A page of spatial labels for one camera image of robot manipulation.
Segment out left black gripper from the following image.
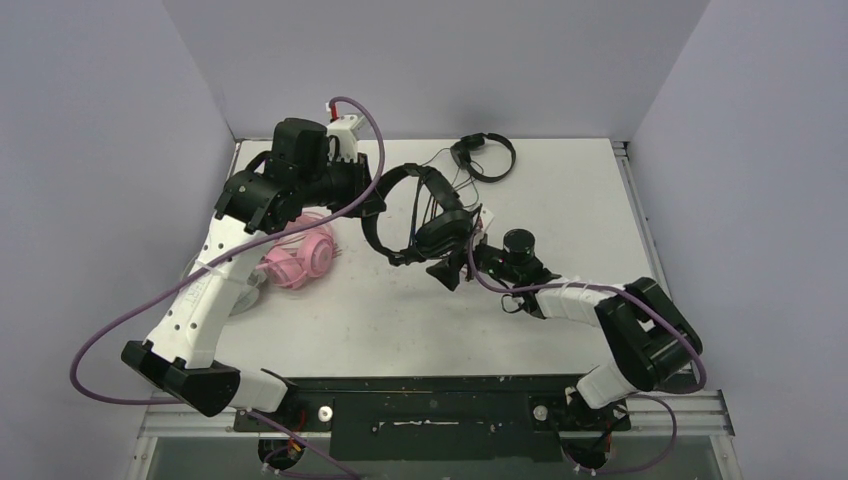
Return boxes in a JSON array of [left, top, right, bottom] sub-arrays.
[[296, 152, 386, 218]]

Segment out pink headset with cable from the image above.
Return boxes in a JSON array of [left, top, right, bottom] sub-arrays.
[[256, 211, 341, 289]]

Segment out white grey gaming headset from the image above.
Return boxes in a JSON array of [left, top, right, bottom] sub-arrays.
[[227, 269, 267, 317]]

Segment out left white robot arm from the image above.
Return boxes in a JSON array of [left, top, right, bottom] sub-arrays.
[[121, 115, 376, 430]]

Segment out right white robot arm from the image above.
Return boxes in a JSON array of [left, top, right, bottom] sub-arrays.
[[427, 229, 706, 428]]

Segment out small black on-ear headphones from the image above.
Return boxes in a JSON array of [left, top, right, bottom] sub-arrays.
[[449, 133, 517, 184]]

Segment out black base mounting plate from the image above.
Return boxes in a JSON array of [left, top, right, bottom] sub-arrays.
[[268, 375, 631, 462]]

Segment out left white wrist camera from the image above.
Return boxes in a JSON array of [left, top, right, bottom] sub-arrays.
[[327, 114, 367, 163]]

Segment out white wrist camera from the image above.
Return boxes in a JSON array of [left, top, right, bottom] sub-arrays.
[[327, 114, 367, 163], [475, 205, 495, 234]]

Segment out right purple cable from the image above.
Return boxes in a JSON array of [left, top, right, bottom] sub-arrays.
[[466, 228, 708, 478]]

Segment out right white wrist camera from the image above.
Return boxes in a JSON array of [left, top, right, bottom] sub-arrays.
[[475, 205, 495, 234]]

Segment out aluminium frame rail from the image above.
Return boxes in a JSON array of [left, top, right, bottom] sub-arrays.
[[128, 376, 741, 479]]

